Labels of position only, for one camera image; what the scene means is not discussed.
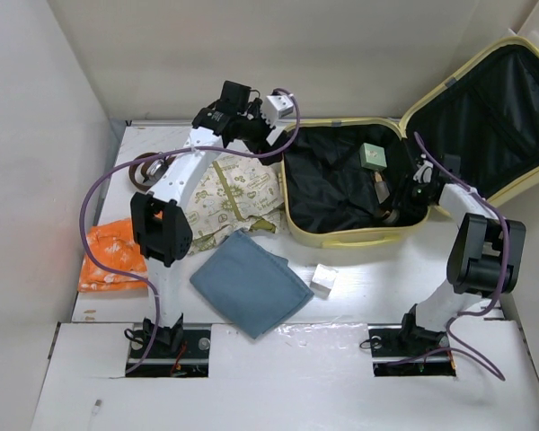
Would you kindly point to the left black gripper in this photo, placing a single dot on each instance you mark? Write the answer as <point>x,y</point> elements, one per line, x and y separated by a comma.
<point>255,112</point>

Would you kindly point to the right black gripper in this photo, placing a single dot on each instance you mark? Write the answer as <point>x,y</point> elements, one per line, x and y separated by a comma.
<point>405,184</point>

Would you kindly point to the clear gold pump bottle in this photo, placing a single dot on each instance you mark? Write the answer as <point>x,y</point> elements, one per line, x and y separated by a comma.
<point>381,187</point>

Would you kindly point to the green cosmetic box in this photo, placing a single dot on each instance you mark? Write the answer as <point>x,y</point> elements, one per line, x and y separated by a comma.
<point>372,157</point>

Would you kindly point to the white cosmetic box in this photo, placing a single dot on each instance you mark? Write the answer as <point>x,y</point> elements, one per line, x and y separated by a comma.
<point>323,280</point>

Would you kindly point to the blue denim cloth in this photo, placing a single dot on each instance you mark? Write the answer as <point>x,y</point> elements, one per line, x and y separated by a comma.
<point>249,286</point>

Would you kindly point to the orange patterned cloth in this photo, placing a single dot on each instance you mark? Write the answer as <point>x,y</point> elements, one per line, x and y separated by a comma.
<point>114,247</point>

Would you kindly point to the gold lid cosmetic jar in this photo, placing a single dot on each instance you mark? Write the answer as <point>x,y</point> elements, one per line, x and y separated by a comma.
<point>389,216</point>

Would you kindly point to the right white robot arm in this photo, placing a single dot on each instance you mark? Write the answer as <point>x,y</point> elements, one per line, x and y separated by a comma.
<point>484,260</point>

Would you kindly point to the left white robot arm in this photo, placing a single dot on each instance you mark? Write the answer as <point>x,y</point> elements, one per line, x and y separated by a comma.
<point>160,227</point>

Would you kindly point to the yellow suitcase black lining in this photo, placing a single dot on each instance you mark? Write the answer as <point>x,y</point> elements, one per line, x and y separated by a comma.
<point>486,113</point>

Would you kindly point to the cream cartoon print cloth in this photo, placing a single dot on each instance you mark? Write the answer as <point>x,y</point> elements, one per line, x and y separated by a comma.
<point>234,194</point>

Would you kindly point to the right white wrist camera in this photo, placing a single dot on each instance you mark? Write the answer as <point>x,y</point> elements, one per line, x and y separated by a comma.
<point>424,173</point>

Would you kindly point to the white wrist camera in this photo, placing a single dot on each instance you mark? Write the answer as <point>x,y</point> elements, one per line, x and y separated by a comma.
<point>276,107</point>
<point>424,173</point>

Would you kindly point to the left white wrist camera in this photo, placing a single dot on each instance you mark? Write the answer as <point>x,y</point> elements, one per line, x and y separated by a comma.
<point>276,107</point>

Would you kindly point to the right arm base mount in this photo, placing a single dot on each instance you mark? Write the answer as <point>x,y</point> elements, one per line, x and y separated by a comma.
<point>404,350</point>

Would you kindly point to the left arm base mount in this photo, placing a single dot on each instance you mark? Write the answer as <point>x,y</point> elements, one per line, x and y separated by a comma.
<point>180,351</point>

